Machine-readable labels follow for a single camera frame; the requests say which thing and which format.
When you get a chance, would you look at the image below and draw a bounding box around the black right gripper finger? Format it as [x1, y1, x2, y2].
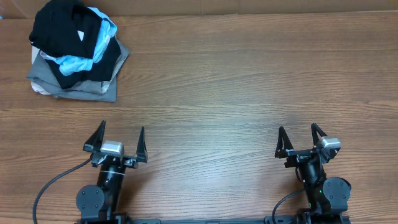
[311, 123, 327, 146]
[275, 126, 294, 158]

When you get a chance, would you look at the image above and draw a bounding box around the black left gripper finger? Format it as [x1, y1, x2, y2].
[83, 120, 106, 152]
[136, 127, 148, 163]

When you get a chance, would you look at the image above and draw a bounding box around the black t-shirt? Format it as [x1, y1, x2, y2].
[29, 0, 101, 58]

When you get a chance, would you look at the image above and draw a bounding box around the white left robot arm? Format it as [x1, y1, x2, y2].
[76, 121, 148, 224]

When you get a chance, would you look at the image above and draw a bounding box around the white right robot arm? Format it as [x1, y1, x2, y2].
[271, 123, 352, 224]

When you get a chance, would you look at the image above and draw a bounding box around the grey folded garment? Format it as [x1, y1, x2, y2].
[27, 40, 129, 103]

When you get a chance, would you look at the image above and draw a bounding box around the black folded garment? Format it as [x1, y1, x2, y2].
[45, 37, 121, 89]

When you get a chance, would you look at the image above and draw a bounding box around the light blue printed t-shirt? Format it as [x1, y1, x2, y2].
[40, 7, 118, 76]

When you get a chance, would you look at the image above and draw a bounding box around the white folded garment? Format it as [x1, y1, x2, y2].
[30, 47, 50, 95]

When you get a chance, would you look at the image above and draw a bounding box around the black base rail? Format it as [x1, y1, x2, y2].
[124, 215, 351, 224]

